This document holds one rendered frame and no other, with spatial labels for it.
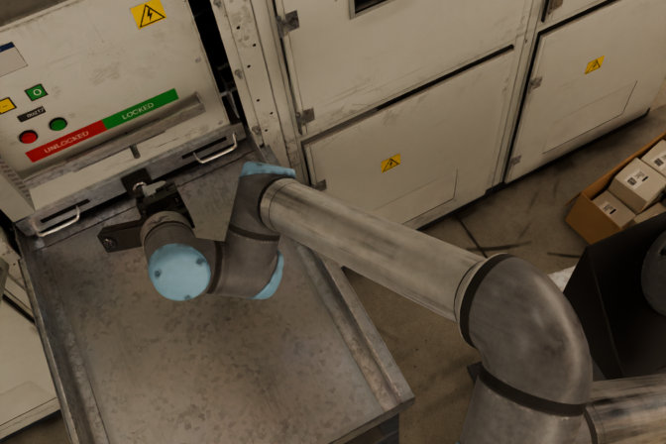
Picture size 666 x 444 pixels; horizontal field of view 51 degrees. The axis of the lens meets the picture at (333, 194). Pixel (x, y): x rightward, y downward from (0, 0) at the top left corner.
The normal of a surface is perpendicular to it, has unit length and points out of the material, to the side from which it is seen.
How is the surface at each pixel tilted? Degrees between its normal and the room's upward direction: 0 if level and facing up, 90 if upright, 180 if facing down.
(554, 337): 15
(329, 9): 90
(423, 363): 0
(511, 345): 34
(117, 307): 0
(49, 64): 90
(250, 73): 90
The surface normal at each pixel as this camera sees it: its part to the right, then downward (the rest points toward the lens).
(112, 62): 0.46, 0.74
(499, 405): -0.70, -0.09
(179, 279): 0.27, 0.36
